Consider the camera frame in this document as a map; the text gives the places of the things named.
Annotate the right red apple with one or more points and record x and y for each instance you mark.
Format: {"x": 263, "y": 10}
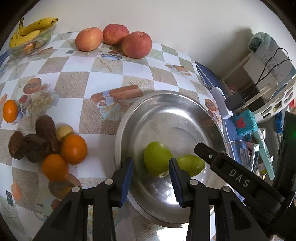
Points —
{"x": 137, "y": 45}

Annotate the red apple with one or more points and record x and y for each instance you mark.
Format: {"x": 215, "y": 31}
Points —
{"x": 113, "y": 34}
{"x": 137, "y": 45}

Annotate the left peach-coloured apple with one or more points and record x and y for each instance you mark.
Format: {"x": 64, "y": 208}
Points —
{"x": 89, "y": 39}

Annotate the upper yellow banana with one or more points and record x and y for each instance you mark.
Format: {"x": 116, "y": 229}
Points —
{"x": 41, "y": 24}

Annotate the grey metal clip tool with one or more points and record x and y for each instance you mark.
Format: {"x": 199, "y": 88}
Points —
{"x": 250, "y": 162}

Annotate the lower yellow banana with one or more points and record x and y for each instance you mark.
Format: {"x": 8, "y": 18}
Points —
{"x": 17, "y": 40}

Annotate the teal toy box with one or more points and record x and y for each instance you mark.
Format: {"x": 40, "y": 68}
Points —
{"x": 245, "y": 123}

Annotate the clear plastic fruit tray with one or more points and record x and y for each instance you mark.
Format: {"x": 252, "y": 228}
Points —
{"x": 31, "y": 46}

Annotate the black power adapter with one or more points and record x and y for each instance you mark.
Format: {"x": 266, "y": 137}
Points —
{"x": 234, "y": 102}

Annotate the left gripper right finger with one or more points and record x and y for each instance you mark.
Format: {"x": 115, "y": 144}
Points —
{"x": 232, "y": 219}

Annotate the middle red apple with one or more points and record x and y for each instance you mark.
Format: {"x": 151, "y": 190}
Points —
{"x": 113, "y": 34}

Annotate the small round green fruit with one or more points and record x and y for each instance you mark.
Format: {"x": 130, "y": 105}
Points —
{"x": 192, "y": 164}

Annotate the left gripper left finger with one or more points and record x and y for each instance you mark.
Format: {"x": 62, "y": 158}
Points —
{"x": 69, "y": 219}

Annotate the patterned checkered tablecloth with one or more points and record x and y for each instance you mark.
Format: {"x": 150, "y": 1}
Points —
{"x": 59, "y": 83}

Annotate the large central brown date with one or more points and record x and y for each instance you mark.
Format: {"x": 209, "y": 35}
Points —
{"x": 35, "y": 148}

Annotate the large green oval fruit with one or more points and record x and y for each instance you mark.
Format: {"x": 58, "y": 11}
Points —
{"x": 156, "y": 159}

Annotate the steel round plate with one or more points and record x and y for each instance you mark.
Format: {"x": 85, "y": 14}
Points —
{"x": 178, "y": 122}

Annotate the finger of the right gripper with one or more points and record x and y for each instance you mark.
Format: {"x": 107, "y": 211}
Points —
{"x": 252, "y": 188}

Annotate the small yellow-green fruit rear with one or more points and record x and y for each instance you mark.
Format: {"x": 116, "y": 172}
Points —
{"x": 63, "y": 131}

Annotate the yellow banana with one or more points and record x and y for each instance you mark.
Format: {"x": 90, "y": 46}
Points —
{"x": 41, "y": 24}
{"x": 17, "y": 40}

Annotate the lone orange mandarin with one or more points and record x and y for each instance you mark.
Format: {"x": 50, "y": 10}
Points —
{"x": 10, "y": 111}

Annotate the small yellow-brown fruit front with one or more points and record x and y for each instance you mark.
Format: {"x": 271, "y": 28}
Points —
{"x": 60, "y": 189}

